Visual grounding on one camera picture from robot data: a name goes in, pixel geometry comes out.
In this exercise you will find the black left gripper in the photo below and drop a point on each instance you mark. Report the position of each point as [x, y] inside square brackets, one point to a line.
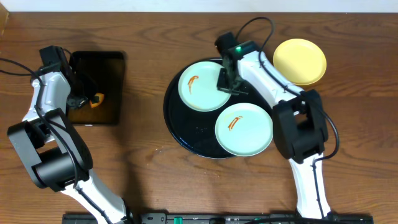
[78, 101]

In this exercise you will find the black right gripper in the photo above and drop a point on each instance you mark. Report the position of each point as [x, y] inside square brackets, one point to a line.
[222, 85]

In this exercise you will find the orange green sponge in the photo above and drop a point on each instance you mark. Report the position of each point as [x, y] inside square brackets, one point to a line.
[96, 100]

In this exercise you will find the mint green plate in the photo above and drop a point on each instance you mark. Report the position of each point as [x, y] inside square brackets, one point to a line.
[244, 129]
[197, 87]

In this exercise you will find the yellow plate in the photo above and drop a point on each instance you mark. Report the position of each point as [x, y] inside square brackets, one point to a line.
[300, 61]

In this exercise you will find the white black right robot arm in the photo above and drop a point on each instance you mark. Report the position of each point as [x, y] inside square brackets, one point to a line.
[299, 122]

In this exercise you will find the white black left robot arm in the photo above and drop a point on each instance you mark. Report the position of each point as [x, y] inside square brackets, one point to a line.
[56, 157]

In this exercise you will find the black rectangular water tray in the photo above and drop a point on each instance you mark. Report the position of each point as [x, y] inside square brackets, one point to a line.
[107, 69]

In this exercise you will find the round black serving tray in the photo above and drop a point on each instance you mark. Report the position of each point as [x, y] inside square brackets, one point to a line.
[195, 130]

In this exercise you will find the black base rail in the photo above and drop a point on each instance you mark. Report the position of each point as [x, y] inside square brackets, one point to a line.
[162, 218]

